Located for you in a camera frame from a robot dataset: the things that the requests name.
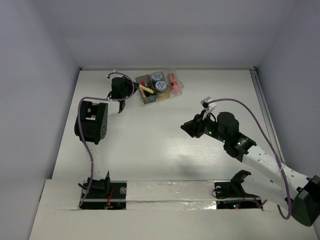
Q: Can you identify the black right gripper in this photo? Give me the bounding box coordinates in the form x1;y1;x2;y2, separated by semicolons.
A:
179;109;228;143

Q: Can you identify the orange pink highlighter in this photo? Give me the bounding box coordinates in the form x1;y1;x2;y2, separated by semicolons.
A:
140;89;147;99

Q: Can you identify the yellow highlighter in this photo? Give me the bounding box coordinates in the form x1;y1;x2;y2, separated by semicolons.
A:
139;84;154;94

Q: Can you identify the blue white round jar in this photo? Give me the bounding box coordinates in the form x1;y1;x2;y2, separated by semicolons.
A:
154;80;167;93

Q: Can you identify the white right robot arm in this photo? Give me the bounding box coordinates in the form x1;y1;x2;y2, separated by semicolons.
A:
193;112;320;227

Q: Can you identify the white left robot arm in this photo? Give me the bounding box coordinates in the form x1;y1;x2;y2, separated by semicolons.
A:
74;72;182;191

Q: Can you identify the smoky grey plastic bin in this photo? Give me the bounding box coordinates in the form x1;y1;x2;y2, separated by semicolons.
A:
135;74;157;105

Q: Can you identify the clear plastic bin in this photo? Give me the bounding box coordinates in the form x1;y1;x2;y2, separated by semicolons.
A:
164;69;185;98

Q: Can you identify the white foam front board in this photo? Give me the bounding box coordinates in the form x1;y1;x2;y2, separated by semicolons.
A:
30;179;317;240

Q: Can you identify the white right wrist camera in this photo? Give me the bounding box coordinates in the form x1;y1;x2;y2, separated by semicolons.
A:
200;97;217;120

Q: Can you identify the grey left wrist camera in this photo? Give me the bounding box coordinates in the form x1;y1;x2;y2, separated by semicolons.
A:
106;69;118;79

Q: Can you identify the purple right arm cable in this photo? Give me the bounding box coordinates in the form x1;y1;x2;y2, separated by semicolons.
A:
211;98;293;220

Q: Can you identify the metal rail right side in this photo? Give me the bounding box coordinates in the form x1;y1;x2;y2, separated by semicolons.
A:
249;69;291;178

